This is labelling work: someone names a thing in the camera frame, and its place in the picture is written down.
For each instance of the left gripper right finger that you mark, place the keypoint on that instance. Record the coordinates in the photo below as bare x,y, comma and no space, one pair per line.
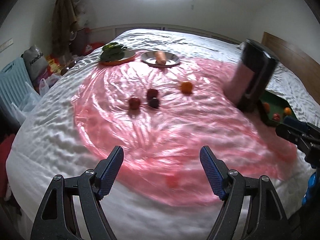
266,217

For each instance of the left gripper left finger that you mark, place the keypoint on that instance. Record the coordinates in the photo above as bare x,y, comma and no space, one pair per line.
56,218

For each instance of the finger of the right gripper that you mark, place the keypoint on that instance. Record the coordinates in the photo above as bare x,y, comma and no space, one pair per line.
291,134
304,127

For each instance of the orange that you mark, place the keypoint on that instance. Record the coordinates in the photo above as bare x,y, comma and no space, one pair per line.
186,87
266,107
287,111

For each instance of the red fruit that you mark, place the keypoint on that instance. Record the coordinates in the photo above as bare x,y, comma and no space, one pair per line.
151,93
134,103
276,117

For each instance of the dark plum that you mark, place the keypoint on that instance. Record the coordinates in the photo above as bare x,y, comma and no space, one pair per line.
154,103

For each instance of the right gloved hand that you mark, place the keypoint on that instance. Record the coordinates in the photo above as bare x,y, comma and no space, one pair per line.
312,193

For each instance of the green tray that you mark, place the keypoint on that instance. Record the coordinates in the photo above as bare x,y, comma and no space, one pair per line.
277,105

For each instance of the black electric kettle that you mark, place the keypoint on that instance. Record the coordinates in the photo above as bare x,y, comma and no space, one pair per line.
252,74

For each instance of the wooden headboard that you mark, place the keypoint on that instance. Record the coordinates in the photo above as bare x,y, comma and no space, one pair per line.
300,63

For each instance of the crumpled white pillow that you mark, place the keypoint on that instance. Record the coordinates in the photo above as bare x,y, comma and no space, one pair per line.
242,45

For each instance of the white plastic bag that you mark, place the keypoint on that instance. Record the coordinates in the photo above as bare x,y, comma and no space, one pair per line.
30,100

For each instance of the pink plastic sheet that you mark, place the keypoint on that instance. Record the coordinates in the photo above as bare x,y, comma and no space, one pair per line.
161,146

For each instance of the carrot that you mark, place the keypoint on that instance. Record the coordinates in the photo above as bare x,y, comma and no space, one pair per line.
160,57

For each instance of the light blue suitcase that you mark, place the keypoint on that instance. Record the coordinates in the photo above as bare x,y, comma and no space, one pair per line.
13,89

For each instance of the grey shopping bag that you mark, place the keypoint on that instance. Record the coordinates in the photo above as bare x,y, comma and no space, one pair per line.
35,62

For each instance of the striped white plate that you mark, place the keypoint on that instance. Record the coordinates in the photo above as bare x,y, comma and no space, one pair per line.
149,58

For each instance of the red bag on floor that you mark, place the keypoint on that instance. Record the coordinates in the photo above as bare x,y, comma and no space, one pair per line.
91,47

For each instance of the green leafy vegetable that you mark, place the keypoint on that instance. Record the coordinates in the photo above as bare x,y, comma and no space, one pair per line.
112,51

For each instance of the orange plate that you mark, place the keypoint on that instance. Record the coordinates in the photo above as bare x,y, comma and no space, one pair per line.
128,57

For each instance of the brown hanging coat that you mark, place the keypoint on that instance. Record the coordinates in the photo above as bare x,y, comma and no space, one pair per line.
64,21

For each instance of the wall switch plate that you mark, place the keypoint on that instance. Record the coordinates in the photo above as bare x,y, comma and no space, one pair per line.
6,44

